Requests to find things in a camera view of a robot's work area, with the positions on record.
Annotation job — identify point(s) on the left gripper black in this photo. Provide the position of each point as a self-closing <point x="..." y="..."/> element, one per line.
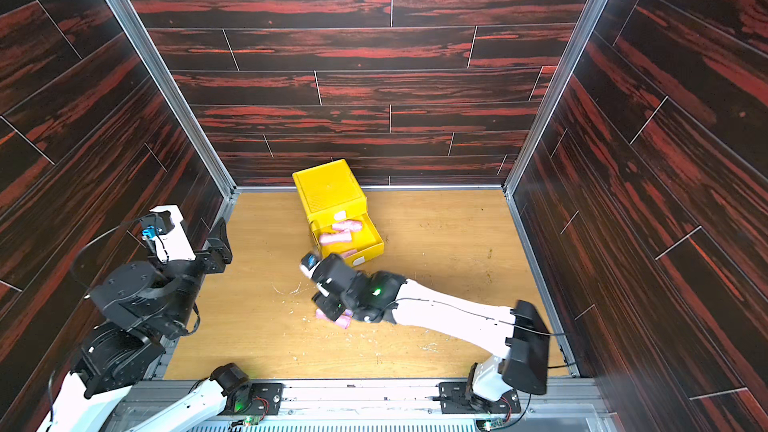
<point x="221" y="253"/>

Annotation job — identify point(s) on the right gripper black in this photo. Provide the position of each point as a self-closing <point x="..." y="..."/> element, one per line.
<point x="327" y="287"/>

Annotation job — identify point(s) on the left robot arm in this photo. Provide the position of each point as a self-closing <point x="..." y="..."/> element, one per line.
<point x="145" y="304"/>

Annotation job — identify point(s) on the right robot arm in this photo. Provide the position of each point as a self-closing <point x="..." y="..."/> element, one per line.
<point x="516" y="338"/>

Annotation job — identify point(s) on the yellow drawer cabinet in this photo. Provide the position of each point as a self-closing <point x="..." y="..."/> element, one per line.
<point x="331" y="177"/>

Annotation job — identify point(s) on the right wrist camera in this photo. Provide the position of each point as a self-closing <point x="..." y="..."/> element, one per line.
<point x="308" y="263"/>

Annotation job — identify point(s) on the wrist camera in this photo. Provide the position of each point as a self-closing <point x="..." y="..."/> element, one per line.
<point x="163" y="232"/>
<point x="308" y="263"/>

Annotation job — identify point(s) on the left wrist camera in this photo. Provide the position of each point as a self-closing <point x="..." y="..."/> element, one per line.
<point x="163" y="232"/>

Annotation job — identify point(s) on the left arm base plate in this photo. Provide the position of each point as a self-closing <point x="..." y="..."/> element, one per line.
<point x="258" y="399"/>

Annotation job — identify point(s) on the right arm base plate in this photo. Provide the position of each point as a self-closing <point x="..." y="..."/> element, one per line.
<point x="454" y="398"/>

